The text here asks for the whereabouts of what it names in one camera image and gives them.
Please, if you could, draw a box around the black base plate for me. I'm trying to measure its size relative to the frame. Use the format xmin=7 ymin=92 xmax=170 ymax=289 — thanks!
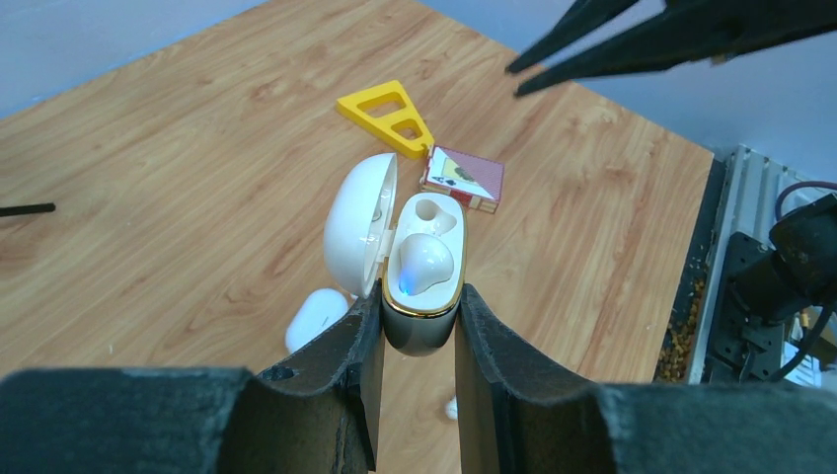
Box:
xmin=653 ymin=156 xmax=837 ymax=387

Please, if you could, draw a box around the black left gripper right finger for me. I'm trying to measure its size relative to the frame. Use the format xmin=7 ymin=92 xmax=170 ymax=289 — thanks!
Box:
xmin=455 ymin=285 xmax=836 ymax=473

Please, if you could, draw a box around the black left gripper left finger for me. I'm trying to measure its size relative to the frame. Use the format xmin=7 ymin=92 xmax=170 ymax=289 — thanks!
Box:
xmin=1 ymin=286 xmax=384 ymax=473

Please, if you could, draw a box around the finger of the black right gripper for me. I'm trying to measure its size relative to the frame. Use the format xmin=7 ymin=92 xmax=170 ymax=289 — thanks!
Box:
xmin=505 ymin=0 xmax=638 ymax=74
xmin=514 ymin=0 xmax=836 ymax=98

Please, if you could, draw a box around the black microphone tripod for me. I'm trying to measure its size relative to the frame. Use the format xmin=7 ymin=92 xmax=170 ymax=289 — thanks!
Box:
xmin=0 ymin=202 xmax=56 ymax=217

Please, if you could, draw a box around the white stem earbud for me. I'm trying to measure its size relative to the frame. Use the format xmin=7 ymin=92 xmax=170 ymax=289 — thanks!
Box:
xmin=398 ymin=233 xmax=454 ymax=296

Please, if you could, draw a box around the yellow triangular plastic frame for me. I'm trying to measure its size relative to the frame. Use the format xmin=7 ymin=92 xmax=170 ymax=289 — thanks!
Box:
xmin=336 ymin=80 xmax=435 ymax=160

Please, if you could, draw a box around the white ear-clip earbud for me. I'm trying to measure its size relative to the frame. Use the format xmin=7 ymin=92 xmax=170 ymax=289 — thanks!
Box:
xmin=444 ymin=396 xmax=458 ymax=421

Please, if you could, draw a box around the white gold-trimmed earbud case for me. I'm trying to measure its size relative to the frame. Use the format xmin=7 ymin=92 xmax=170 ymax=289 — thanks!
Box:
xmin=323 ymin=153 xmax=467 ymax=356

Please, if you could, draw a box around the white oval earbud case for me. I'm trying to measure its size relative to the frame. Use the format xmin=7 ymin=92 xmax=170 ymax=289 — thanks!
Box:
xmin=284 ymin=288 xmax=348 ymax=355

